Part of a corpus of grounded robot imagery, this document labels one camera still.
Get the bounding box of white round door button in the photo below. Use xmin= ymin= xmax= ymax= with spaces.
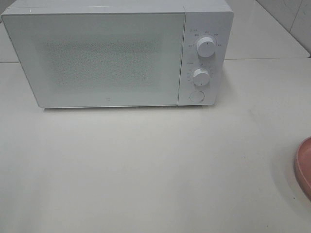
xmin=190 ymin=91 xmax=205 ymax=103

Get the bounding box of white microwave door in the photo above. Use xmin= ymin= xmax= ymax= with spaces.
xmin=3 ymin=13 xmax=184 ymax=108

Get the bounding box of pink round plate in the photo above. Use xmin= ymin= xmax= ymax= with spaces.
xmin=294 ymin=137 xmax=311 ymax=199

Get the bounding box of white lower microwave knob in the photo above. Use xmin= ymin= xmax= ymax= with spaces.
xmin=192 ymin=68 xmax=211 ymax=86

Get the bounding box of white microwave knob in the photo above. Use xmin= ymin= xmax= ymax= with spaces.
xmin=196 ymin=35 xmax=217 ymax=58
xmin=192 ymin=68 xmax=211 ymax=86

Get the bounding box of white upper microwave knob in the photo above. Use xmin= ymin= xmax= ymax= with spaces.
xmin=196 ymin=35 xmax=217 ymax=58

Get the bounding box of white microwave oven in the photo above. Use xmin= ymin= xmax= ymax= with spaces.
xmin=1 ymin=0 xmax=234 ymax=107

